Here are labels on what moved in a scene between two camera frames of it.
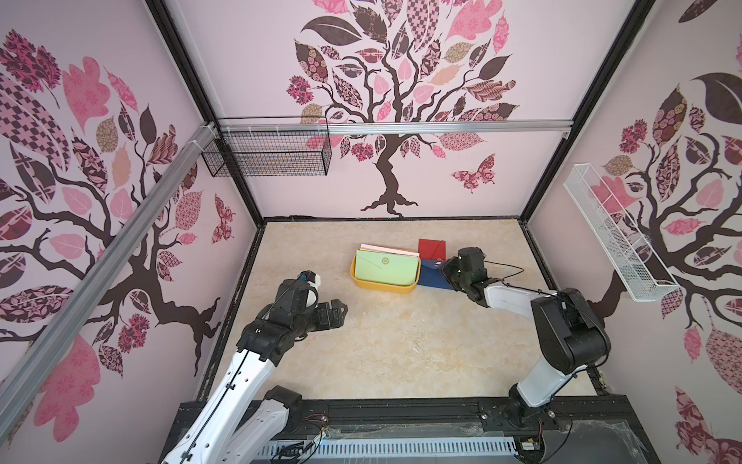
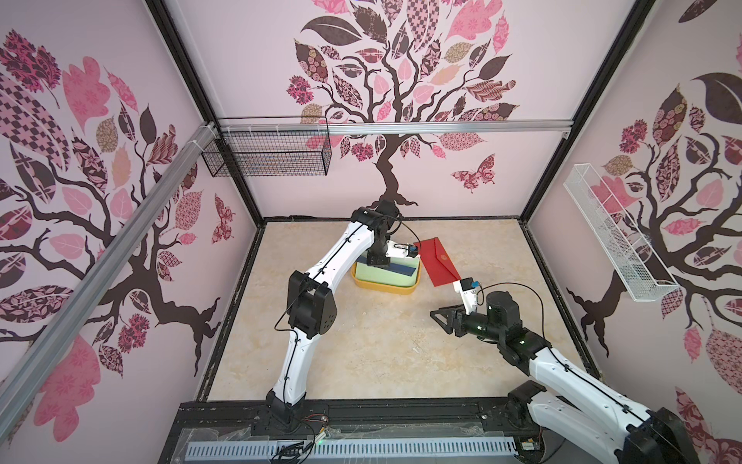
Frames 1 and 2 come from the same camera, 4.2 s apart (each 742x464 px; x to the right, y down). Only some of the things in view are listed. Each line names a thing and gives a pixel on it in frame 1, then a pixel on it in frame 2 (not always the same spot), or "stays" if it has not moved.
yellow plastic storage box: x=384 y=286 stays
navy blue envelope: x=431 y=275 → x=401 y=269
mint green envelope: x=385 y=267 stays
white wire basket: x=642 y=276 stays
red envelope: x=432 y=249 stays
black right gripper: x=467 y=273 → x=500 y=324
